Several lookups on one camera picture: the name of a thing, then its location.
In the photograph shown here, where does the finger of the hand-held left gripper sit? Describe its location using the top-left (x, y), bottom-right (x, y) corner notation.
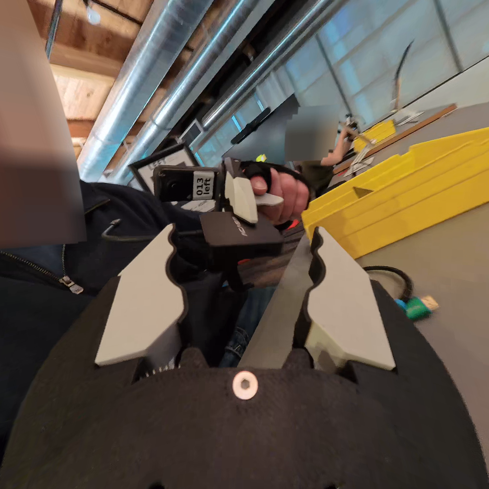
top-left (223, 170), bottom-right (260, 225)

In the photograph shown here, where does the black framed sign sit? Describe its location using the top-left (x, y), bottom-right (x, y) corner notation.
top-left (128, 142), bottom-right (199, 195)

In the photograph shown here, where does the person's left hand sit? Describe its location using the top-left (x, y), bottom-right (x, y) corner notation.
top-left (250, 172), bottom-right (311, 226)

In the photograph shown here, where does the silver ventilation duct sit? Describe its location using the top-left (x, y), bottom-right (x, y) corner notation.
top-left (77, 0), bottom-right (214, 183)

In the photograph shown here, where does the black braided hdmi cable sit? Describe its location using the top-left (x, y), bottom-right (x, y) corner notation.
top-left (363, 265), bottom-right (440, 321)

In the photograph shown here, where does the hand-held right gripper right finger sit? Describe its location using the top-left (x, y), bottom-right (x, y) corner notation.
top-left (302, 225), bottom-right (397, 372)

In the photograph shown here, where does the yellow divided storage bin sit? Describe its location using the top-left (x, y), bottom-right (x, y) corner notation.
top-left (301, 128), bottom-right (489, 260)

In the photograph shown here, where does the yellow plastic bin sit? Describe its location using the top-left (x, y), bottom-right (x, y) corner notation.
top-left (353, 120), bottom-right (396, 152)

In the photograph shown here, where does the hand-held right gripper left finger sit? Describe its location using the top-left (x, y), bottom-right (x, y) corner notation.
top-left (94, 223), bottom-right (188, 368)

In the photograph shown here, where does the black and silver usb hub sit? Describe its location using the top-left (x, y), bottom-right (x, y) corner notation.
top-left (101, 212), bottom-right (284, 293)

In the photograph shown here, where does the silver ceiling pipe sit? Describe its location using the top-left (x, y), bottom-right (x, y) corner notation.
top-left (111, 0), bottom-right (276, 184)
top-left (202, 0), bottom-right (337, 130)

